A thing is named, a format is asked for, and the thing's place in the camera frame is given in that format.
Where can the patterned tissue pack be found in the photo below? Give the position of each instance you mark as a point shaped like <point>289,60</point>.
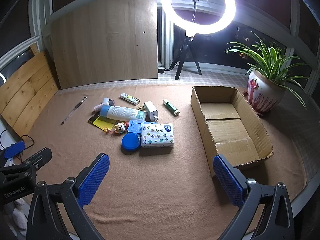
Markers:
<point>157,136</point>

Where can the green and white glue stick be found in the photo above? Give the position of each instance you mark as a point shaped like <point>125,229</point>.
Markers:
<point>171,107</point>

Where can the clear black gel pen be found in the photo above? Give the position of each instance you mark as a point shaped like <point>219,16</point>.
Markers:
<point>74,110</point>

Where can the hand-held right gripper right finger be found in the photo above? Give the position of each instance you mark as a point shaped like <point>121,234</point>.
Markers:
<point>227,182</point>

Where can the blue phone stand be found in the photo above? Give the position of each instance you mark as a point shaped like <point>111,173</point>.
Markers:
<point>133,126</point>

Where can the yellow card packet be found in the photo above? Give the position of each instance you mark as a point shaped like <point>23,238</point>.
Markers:
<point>103,123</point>

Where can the patterned white lighter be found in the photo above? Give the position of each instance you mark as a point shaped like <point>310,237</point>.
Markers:
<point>127,98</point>

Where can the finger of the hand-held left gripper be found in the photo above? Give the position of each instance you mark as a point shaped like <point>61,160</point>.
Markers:
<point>13,150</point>
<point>37,158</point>

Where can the cardboard box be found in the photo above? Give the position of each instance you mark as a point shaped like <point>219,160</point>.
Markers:
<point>225,130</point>

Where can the wooden clothespin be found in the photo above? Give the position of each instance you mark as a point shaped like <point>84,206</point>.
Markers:
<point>141,108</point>

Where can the light wooden board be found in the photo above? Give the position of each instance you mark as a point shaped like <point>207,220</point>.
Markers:
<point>105,42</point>

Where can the blue round lid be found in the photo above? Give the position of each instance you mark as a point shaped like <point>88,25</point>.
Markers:
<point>130,142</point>

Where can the black power adapter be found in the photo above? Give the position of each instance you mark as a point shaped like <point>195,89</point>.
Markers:
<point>161,69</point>

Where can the white and red plant pot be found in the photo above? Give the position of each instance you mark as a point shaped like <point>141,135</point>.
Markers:
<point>262,97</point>

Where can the pine slat panel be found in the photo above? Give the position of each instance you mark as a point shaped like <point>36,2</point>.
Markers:
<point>25,90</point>

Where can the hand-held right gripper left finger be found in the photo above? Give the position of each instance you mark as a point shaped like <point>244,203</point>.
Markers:
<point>93,177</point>

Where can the small cartoon doll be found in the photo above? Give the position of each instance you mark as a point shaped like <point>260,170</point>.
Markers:
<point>120,127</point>

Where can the small pink bottle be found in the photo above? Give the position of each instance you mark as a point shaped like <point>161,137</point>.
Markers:
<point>100,106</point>

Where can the blue and white spray can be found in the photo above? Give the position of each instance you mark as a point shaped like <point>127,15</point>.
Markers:
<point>120,112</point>

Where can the person's left forearm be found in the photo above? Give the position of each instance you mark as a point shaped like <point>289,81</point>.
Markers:
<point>17,216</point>

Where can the white wall charger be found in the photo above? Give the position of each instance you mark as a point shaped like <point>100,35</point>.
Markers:
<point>150,110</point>

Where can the green spider plant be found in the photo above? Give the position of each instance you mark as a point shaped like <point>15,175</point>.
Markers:
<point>268,65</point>

